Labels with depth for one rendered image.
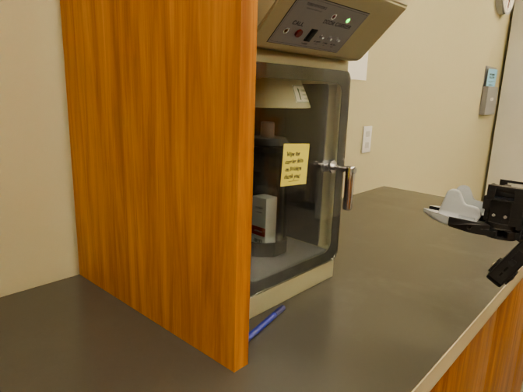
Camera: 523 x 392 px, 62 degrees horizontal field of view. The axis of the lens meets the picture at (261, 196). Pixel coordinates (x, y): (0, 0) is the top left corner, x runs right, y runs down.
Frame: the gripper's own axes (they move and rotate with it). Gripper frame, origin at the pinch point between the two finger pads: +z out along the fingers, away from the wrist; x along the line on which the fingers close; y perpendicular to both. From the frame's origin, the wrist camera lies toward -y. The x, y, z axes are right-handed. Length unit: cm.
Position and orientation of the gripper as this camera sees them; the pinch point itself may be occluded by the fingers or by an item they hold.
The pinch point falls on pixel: (433, 214)
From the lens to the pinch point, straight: 80.9
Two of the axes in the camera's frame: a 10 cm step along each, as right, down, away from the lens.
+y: 0.4, -9.7, -2.3
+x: -6.7, 1.5, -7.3
